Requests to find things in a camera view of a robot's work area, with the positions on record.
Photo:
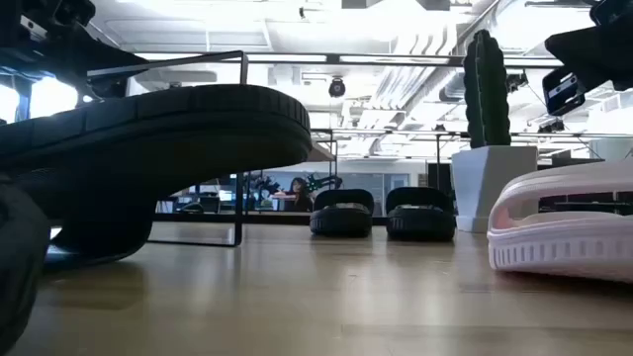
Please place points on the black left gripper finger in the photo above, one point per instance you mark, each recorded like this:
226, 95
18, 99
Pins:
106, 65
101, 47

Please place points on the background black table frame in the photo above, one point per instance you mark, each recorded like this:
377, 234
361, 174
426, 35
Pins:
438, 158

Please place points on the black overhead camera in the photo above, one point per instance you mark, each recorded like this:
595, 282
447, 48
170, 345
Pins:
337, 88

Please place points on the green cactus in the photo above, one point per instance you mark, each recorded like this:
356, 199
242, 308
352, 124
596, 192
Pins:
487, 89

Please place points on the black metal table frame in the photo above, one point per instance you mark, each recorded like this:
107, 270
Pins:
277, 218

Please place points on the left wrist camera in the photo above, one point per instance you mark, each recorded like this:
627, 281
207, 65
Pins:
109, 86

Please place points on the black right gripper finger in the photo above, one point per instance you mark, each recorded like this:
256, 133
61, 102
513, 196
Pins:
593, 69
588, 39

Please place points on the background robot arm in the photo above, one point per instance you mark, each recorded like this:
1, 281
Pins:
324, 182

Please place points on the person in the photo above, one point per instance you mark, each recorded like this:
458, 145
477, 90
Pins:
299, 195

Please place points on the white plant pot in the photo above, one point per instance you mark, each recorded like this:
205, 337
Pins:
489, 183

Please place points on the pink slide sandal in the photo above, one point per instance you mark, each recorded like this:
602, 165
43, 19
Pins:
559, 247

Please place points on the black overhead gantry bar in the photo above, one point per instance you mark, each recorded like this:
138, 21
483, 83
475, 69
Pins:
395, 59

